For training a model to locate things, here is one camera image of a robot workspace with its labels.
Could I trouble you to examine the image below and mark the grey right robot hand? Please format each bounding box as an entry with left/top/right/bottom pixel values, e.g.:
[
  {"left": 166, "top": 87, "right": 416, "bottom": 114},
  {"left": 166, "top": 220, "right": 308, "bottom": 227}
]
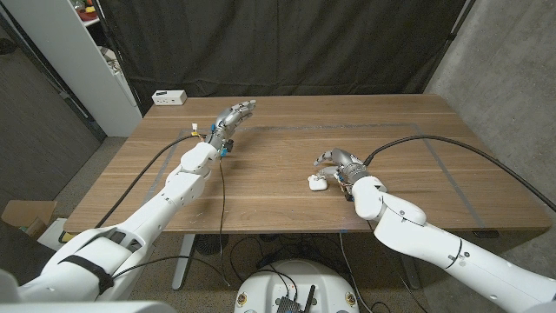
[{"left": 313, "top": 148, "right": 373, "bottom": 192}]

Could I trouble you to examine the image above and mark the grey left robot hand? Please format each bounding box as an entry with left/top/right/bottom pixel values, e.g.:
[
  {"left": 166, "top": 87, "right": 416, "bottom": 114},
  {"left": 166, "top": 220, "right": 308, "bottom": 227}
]
[{"left": 207, "top": 99, "right": 257, "bottom": 158}]

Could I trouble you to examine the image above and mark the white airpods case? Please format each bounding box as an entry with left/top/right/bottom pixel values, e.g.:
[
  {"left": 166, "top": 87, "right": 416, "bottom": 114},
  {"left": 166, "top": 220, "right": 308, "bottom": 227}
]
[{"left": 307, "top": 172, "right": 329, "bottom": 192}]

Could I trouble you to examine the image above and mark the white power strip box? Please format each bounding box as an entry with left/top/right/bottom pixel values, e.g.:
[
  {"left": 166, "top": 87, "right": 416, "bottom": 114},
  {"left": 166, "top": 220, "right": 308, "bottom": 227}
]
[{"left": 151, "top": 90, "right": 189, "bottom": 107}]

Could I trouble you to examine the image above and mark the black curtain backdrop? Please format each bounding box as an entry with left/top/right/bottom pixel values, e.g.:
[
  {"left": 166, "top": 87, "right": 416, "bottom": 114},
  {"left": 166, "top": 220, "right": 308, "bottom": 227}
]
[{"left": 93, "top": 0, "right": 477, "bottom": 117}]

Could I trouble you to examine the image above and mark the round black floor fan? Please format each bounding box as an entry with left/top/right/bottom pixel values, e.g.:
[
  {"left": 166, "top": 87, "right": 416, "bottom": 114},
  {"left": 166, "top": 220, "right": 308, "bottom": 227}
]
[{"left": 194, "top": 234, "right": 230, "bottom": 256}]

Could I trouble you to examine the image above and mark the white robot torso base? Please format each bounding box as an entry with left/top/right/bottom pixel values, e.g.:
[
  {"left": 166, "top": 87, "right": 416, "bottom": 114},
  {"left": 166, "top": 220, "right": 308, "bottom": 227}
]
[{"left": 233, "top": 259, "right": 361, "bottom": 313}]

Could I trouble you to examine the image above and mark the grey table leg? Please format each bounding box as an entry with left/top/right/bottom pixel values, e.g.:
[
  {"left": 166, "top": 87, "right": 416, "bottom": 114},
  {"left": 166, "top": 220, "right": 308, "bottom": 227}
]
[
  {"left": 397, "top": 251, "right": 421, "bottom": 290},
  {"left": 171, "top": 234, "right": 196, "bottom": 291}
]

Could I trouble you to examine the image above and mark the black antenna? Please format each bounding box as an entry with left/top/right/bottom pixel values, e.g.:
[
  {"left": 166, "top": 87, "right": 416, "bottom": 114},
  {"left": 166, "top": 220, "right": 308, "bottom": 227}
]
[{"left": 303, "top": 284, "right": 317, "bottom": 313}]

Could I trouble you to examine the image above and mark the white shelf cabinet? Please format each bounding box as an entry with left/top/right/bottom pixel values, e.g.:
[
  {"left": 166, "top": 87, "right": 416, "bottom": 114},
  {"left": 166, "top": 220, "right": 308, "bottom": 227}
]
[{"left": 0, "top": 0, "right": 144, "bottom": 138}]

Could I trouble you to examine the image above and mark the white flat floor board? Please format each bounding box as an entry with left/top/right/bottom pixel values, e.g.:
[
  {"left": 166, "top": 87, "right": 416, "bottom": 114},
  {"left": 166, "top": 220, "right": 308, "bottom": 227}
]
[{"left": 34, "top": 216, "right": 70, "bottom": 253}]

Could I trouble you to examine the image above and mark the brown cardboard box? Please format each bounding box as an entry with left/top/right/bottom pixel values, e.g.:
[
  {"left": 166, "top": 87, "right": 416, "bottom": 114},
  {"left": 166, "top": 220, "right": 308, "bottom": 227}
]
[{"left": 0, "top": 199, "right": 57, "bottom": 243}]

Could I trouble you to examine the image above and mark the white robot head cover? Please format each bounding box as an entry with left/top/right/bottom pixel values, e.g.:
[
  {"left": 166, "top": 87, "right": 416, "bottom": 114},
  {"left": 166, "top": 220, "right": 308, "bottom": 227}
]
[{"left": 0, "top": 299, "right": 177, "bottom": 313}]

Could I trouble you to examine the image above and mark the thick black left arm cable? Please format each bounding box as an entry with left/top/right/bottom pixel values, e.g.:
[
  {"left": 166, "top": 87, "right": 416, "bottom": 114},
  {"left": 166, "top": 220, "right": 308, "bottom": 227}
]
[{"left": 93, "top": 132, "right": 208, "bottom": 230}]

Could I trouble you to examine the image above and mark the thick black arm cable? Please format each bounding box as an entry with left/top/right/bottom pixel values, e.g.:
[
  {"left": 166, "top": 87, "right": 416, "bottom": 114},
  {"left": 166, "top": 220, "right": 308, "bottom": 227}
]
[
  {"left": 93, "top": 132, "right": 208, "bottom": 230},
  {"left": 363, "top": 134, "right": 556, "bottom": 214}
]

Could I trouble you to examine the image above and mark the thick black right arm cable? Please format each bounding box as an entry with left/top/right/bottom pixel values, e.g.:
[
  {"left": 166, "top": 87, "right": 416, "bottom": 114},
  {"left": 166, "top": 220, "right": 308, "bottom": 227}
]
[{"left": 363, "top": 134, "right": 556, "bottom": 214}]

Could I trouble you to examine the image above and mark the thin black left wrist cable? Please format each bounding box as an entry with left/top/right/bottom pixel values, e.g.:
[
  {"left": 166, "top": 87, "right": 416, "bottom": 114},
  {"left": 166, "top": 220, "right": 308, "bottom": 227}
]
[{"left": 218, "top": 156, "right": 231, "bottom": 288}]

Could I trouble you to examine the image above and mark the grey floor cable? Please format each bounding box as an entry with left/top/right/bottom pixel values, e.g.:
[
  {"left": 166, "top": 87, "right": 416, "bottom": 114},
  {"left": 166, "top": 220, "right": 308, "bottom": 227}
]
[{"left": 338, "top": 231, "right": 374, "bottom": 313}]

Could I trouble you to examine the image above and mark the black floor cable bundle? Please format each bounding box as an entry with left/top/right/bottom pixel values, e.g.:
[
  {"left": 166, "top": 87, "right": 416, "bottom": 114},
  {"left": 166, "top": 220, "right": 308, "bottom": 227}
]
[{"left": 228, "top": 234, "right": 341, "bottom": 283}]

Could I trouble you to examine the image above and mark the thin black shoulder cable loop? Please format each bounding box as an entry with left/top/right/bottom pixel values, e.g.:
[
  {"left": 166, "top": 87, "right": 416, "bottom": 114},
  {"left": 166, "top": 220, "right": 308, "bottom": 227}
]
[{"left": 110, "top": 254, "right": 221, "bottom": 279}]

